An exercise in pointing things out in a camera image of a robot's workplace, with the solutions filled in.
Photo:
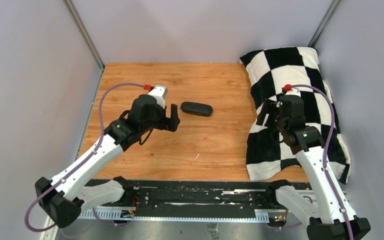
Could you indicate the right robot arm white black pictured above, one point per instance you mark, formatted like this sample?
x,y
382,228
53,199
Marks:
x,y
331,217

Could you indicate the black glasses case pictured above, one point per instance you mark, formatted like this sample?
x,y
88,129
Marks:
x,y
195,108

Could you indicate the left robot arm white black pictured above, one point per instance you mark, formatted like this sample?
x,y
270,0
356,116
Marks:
x,y
65,196

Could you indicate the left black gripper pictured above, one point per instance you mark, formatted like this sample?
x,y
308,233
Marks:
x,y
171,123

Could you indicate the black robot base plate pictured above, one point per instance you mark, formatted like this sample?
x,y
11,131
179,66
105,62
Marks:
x,y
183,191

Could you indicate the aluminium rail frame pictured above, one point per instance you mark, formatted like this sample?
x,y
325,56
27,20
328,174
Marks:
x,y
229,212

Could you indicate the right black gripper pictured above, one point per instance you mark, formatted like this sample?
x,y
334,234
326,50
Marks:
x,y
265,110

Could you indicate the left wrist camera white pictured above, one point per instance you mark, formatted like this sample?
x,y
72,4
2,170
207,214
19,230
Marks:
x,y
159,92

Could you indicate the black white checkered blanket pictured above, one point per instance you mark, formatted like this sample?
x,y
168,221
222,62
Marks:
x,y
269,70

